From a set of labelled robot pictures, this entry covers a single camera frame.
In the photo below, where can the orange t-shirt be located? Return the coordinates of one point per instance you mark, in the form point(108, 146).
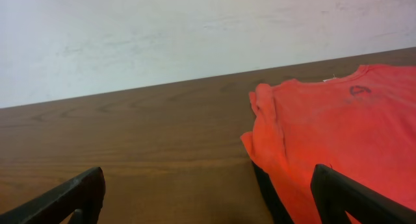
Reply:
point(362, 126)

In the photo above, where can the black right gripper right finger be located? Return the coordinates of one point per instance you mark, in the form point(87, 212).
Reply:
point(337, 197)

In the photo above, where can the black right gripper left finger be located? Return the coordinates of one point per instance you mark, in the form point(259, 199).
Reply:
point(81, 198)

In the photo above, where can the black folded garment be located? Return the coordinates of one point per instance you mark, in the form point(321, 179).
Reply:
point(276, 208)

